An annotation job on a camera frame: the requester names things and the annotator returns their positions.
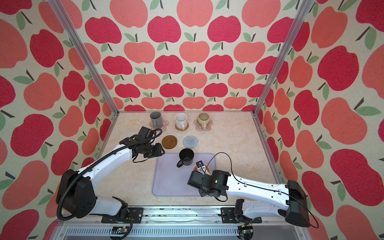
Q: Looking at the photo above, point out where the orange mug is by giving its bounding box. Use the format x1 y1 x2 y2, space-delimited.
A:
193 165 211 175

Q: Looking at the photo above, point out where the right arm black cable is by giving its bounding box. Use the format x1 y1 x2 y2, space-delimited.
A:
203 151 319 229

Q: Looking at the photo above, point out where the black mug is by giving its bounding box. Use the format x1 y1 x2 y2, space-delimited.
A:
177 149 195 168

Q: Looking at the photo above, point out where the left aluminium frame post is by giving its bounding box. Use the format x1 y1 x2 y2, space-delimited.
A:
47 0 120 115

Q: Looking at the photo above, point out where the pink flower coaster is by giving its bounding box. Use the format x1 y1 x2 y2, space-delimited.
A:
149 119 170 132
193 120 214 132

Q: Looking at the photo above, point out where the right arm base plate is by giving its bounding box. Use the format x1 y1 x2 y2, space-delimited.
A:
219 208 263 225

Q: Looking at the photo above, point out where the front aluminium rail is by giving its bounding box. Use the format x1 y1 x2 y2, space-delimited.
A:
45 206 311 240

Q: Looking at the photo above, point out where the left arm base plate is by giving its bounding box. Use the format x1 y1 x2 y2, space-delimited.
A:
101 208 144 224

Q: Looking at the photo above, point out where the brown round coaster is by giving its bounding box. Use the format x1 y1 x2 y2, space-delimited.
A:
162 135 178 149

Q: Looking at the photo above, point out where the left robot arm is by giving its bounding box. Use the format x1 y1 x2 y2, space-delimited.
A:
56 143 165 223

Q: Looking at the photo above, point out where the grey mug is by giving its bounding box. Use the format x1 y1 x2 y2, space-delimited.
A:
150 112 163 129

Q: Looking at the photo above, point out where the white mug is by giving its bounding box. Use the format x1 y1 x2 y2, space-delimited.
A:
175 113 188 130

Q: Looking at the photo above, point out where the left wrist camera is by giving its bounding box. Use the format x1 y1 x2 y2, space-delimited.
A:
136 127 156 141

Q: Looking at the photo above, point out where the beige mug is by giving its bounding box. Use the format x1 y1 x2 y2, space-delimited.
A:
197 113 211 131

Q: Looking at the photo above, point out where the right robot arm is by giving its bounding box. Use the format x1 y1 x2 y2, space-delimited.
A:
188 170 311 228

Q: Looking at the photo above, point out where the lavender silicone tray mat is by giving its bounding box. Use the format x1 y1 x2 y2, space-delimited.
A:
152 153 216 197

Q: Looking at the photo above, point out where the aluminium frame post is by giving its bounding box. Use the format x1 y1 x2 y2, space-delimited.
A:
253 0 316 116
47 0 120 115

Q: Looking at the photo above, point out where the grey round knitted coaster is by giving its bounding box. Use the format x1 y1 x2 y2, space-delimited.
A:
183 136 199 149

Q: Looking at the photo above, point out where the right aluminium frame post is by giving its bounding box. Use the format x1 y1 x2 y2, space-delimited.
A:
253 0 316 116

